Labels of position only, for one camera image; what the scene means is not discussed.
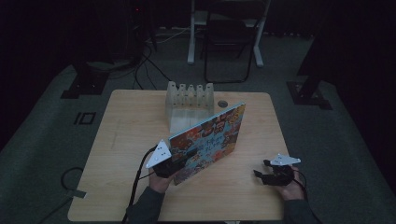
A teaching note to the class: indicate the grey tape strip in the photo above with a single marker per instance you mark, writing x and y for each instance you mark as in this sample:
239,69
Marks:
76,194

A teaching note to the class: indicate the person's right hand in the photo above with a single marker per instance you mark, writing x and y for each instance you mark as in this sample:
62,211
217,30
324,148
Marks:
292,189

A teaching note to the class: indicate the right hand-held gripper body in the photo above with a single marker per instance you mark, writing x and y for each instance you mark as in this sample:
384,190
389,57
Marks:
280,174

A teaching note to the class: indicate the clear plastic book rack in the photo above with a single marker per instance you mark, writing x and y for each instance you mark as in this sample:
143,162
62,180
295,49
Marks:
186,105

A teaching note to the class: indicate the person's left hand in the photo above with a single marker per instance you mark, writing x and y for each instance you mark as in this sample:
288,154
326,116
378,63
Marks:
159,183

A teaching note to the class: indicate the black stand base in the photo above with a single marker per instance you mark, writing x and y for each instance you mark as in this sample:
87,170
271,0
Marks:
87,82
309,93

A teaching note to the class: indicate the white desk frame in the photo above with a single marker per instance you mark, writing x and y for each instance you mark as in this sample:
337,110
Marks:
192,46

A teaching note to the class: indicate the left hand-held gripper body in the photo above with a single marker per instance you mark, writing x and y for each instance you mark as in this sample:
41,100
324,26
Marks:
162,161

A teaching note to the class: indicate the colourful picture book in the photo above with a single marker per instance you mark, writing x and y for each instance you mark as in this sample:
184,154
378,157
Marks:
208,141

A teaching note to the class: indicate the black folding chair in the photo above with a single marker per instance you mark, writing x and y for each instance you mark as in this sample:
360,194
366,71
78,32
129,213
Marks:
229,34

